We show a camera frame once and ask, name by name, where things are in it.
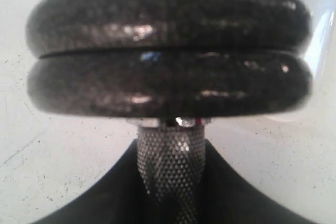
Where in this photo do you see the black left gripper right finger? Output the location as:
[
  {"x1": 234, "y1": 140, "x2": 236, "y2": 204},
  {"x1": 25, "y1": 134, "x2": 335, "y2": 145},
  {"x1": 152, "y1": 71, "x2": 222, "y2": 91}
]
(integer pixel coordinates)
[{"x1": 188, "y1": 137, "x2": 336, "y2": 224}]

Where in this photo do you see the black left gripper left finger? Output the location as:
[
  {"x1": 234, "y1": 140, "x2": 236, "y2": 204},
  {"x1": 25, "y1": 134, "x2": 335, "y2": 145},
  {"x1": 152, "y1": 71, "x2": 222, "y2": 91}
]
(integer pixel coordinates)
[{"x1": 35, "y1": 141, "x2": 145, "y2": 223}]

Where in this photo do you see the chrome threaded dumbbell bar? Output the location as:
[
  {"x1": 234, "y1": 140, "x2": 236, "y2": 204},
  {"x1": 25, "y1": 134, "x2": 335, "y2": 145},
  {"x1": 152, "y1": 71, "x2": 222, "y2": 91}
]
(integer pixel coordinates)
[{"x1": 136, "y1": 119, "x2": 206, "y2": 223}]

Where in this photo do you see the black weight plate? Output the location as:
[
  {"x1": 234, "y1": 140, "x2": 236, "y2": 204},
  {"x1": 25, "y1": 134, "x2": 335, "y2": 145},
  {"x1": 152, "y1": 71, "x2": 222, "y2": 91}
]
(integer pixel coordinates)
[
  {"x1": 27, "y1": 50, "x2": 313, "y2": 119},
  {"x1": 26, "y1": 0, "x2": 311, "y2": 57}
]

